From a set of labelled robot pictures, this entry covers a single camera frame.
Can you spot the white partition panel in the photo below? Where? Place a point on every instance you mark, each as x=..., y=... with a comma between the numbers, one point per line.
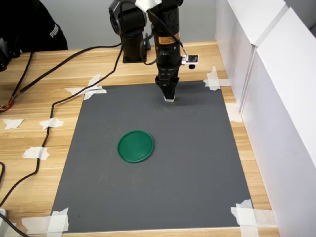
x=284, y=123
x=234, y=37

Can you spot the white tape patch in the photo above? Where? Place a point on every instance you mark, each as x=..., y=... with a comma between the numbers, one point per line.
x=234, y=113
x=58, y=222
x=247, y=217
x=13, y=123
x=34, y=153
x=91, y=90
x=212, y=82
x=50, y=123

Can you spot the small white camera box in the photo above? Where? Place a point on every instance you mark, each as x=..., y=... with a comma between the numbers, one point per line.
x=191, y=59

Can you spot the small white plastic terminal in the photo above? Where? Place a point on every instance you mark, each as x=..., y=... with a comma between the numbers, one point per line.
x=169, y=100

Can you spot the dark grey mat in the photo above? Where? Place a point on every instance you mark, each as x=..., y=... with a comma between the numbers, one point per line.
x=153, y=187

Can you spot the black device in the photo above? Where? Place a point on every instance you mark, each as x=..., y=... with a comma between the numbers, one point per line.
x=7, y=58

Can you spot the round green lid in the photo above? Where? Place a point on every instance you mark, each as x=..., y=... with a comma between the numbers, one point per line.
x=135, y=146

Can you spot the person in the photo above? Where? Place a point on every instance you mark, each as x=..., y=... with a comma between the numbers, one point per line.
x=29, y=22

